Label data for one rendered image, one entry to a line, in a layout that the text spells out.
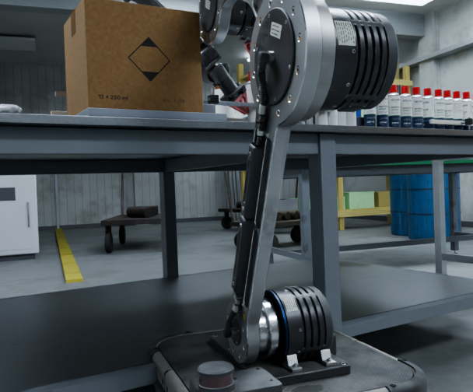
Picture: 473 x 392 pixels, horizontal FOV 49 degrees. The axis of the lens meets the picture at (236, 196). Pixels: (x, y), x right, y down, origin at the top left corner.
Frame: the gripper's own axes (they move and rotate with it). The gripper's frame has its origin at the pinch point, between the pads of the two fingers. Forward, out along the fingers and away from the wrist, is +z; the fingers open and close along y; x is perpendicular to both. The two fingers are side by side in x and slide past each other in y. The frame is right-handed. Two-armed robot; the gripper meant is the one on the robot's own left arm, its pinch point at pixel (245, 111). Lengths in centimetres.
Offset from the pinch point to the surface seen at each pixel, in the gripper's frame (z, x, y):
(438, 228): 120, -63, 15
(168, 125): -23, 48, -46
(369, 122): 41, -46, -2
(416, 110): 54, -73, -2
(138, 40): -43, 38, -41
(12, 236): 36, 63, 409
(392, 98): 41, -64, -2
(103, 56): -45, 47, -40
